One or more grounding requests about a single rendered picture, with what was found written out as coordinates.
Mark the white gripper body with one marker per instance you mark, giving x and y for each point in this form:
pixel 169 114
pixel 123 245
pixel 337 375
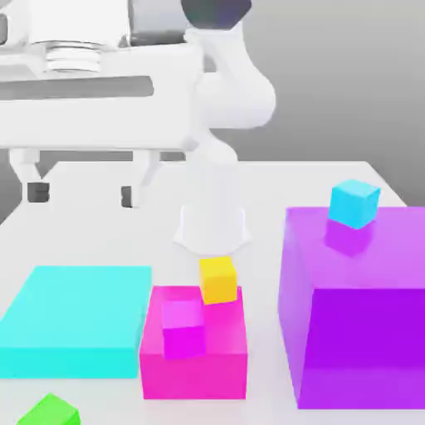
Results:
pixel 99 119

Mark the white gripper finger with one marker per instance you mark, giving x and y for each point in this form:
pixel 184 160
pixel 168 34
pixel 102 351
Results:
pixel 144 172
pixel 28 172

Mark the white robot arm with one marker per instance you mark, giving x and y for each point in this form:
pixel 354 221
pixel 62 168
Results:
pixel 232 99

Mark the small yellow cube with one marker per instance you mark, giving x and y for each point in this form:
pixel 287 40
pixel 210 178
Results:
pixel 219 282

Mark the small magenta cube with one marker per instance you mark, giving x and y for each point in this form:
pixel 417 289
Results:
pixel 184 332

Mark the small blue cube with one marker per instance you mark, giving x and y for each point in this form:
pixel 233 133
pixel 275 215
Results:
pixel 353 204

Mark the small purple cube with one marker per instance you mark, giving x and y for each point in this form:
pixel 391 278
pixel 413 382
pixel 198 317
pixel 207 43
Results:
pixel 348 240

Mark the small green cube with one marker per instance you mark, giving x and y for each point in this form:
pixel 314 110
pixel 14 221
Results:
pixel 49 411

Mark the large cyan box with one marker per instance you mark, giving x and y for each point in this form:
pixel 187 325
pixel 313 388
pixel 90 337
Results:
pixel 73 315

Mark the large pink box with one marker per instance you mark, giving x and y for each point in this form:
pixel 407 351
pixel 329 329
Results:
pixel 199 375

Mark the large purple box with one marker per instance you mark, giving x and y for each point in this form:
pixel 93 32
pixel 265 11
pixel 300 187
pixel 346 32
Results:
pixel 365 332

